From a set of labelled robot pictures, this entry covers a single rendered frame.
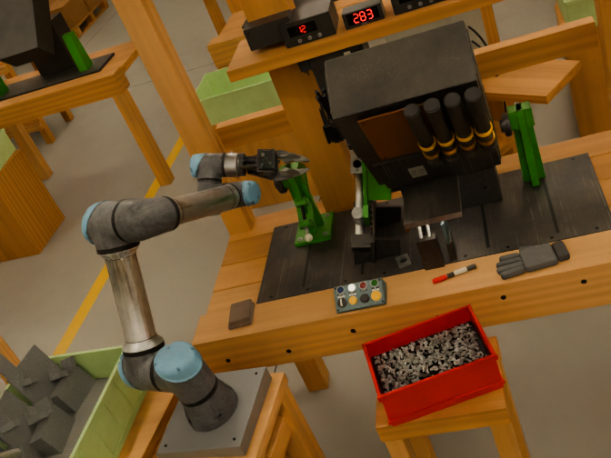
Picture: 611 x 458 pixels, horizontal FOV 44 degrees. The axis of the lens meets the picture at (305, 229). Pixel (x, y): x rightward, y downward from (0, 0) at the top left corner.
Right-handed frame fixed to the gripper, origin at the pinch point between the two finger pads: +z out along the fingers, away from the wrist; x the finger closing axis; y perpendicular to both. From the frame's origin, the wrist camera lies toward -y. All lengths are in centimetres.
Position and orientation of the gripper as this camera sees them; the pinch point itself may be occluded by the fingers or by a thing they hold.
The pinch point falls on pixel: (305, 165)
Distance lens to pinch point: 235.9
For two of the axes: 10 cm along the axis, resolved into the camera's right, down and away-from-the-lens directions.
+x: 0.2, -9.9, 1.6
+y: -1.3, -1.6, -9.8
